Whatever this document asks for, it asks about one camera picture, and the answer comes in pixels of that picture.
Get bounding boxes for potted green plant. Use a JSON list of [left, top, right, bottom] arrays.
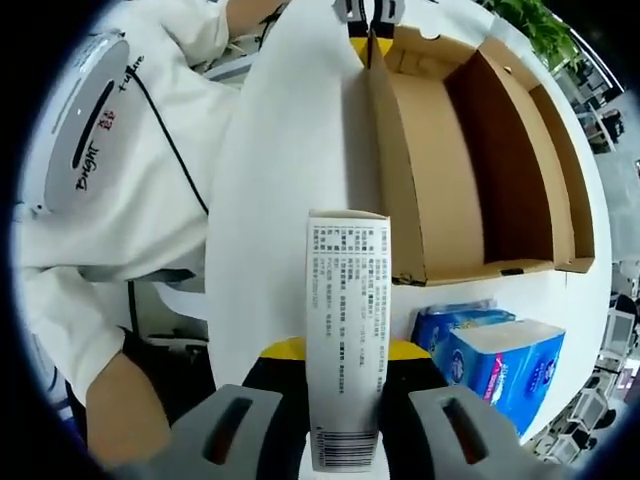
[[479, 0, 584, 71]]

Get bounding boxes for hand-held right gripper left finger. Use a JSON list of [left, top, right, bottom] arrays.
[[168, 337, 308, 480]]

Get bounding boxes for black hanging cable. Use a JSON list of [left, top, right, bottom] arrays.
[[127, 279, 139, 331]]

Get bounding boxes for white chest device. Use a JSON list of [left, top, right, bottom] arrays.
[[42, 32, 134, 216]]

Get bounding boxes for person in white shirt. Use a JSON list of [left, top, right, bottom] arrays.
[[14, 0, 281, 401]]

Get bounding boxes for brown cardboard shoe box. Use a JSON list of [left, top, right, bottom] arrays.
[[366, 22, 597, 289]]

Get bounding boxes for black device cable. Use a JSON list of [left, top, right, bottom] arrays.
[[132, 74, 210, 215]]

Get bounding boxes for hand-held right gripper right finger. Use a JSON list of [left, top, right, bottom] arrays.
[[376, 339, 552, 480]]

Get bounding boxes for small white printed carton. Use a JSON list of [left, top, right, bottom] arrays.
[[305, 209, 392, 472]]

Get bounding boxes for blue tissue pack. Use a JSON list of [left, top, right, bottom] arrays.
[[446, 319, 567, 437]]

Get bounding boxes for white office chair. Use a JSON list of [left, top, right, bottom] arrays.
[[564, 394, 609, 431]]

